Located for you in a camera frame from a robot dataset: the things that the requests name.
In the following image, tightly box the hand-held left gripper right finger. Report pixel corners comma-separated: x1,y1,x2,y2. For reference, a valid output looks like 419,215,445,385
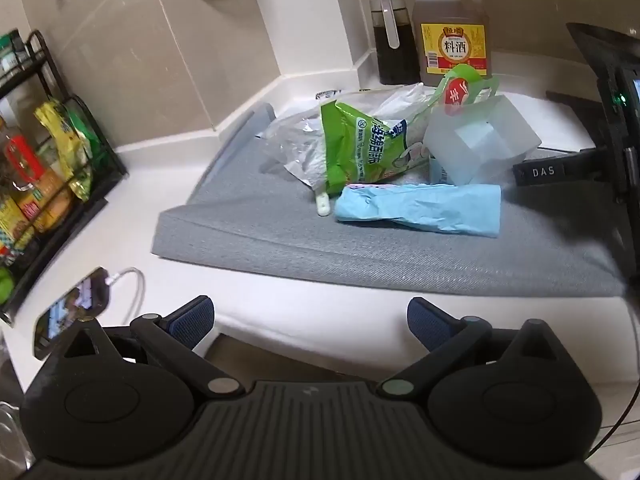
377,296,567,401

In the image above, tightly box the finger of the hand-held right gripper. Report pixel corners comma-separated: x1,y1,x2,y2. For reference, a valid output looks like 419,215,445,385
545,91,610,117

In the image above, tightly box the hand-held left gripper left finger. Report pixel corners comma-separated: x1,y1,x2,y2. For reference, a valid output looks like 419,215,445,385
64,296,246,399

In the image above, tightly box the translucent white plastic box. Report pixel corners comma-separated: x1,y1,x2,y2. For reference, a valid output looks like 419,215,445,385
422,94,543,186

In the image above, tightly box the light blue wrapper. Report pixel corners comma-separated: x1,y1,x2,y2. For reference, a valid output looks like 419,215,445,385
334,183,502,238

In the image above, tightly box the green bag with red label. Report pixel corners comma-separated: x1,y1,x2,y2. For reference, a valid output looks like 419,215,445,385
432,63,501,111

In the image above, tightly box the green snack bag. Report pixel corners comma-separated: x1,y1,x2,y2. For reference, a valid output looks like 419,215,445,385
320,100,436,196

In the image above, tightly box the clear plastic bag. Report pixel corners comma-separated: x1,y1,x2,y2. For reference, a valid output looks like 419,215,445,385
257,82,441,188

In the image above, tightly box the grey fabric mat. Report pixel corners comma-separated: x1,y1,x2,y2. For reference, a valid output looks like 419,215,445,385
151,91,631,298

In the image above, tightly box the black smartphone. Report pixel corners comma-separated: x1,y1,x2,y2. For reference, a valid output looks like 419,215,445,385
32,267,113,360

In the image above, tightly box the amber cooking wine jug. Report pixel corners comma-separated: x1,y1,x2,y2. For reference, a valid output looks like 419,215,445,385
412,0,493,88

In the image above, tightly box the dark soy sauce dispenser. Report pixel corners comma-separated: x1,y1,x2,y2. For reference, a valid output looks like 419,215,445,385
370,0,422,86

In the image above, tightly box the soy sauce bottle yellow label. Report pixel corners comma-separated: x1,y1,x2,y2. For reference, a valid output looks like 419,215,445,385
0,195,38,266

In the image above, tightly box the yellow seasoning packet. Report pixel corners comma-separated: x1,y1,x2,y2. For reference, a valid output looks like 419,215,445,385
34,100,96,203

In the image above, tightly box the black wire condiment rack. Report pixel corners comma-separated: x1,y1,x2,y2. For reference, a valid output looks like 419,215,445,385
0,30,128,326

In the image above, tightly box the oil bottle with red handle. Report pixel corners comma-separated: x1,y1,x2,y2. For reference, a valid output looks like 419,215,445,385
0,130,76,233

